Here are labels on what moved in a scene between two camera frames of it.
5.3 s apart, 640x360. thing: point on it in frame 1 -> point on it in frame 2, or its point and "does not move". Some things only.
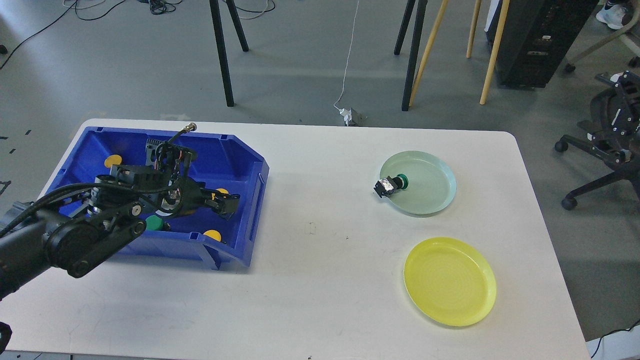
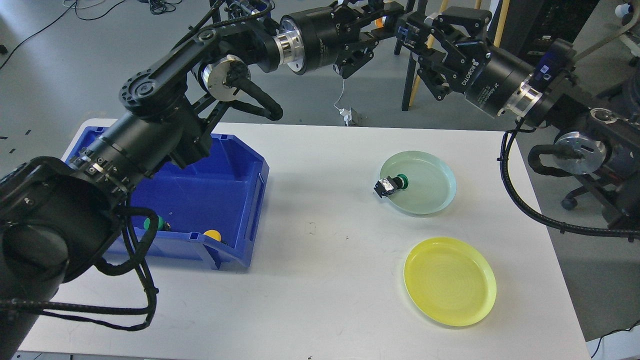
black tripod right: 420,17 does not move
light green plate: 431,184 does not move
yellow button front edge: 213,234 does not move
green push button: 386,186 does not move
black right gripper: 616,111 -> 458,56
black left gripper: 165,187 -> 312,40
